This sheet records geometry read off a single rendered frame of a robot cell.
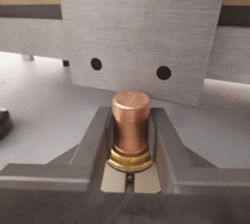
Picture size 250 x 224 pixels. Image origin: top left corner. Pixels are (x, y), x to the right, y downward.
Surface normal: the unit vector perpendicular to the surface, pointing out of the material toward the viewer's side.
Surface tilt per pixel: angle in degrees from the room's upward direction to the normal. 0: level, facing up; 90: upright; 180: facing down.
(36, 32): 90
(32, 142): 180
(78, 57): 90
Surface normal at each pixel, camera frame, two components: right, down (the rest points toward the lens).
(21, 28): -0.37, 0.45
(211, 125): 0.00, -0.88
